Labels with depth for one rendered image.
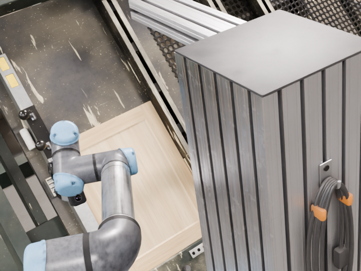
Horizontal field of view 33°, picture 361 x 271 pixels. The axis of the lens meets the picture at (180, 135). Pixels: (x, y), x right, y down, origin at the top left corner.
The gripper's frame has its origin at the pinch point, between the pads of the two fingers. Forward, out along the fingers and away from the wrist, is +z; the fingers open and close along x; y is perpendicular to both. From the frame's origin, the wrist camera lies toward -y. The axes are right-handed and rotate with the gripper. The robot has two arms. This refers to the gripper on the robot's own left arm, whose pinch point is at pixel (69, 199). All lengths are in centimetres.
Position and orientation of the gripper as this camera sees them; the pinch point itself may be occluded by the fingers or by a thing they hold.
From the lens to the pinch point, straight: 195.3
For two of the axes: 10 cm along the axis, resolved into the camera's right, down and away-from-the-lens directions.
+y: -5.2, -7.4, 4.3
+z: -1.3, 5.7, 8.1
